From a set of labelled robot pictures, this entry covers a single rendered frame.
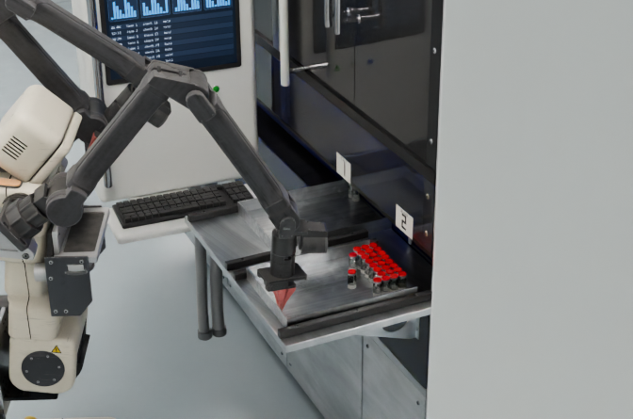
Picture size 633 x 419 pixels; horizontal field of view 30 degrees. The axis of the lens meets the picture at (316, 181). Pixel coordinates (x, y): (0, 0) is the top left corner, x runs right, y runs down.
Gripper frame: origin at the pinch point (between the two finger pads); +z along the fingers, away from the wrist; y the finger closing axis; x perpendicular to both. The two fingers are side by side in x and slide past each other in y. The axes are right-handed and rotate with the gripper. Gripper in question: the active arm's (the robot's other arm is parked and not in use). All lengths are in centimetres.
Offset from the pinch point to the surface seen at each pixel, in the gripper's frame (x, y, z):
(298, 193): 53, 28, -1
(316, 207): 47, 31, 1
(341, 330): -10.7, 11.0, 2.3
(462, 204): -149, -52, -104
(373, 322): -11.0, 19.1, 1.8
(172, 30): 88, 2, -39
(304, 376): 69, 41, 73
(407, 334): -1.4, 34.6, 14.1
